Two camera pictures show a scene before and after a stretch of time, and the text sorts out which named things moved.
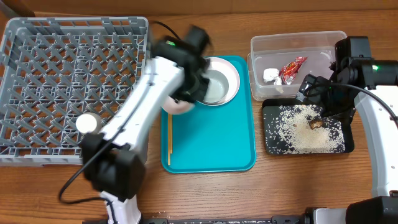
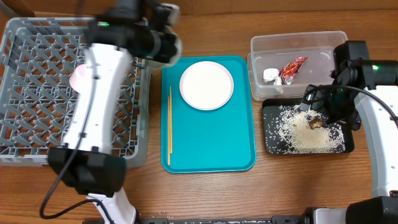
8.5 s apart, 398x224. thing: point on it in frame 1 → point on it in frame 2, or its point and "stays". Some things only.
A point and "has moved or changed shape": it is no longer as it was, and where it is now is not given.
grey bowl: [217, 87] has moved or changed shape
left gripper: [181, 96] → [168, 50]
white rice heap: [300, 138] stays
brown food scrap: [314, 124] stays
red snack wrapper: [287, 73] stays
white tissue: [272, 74] stays
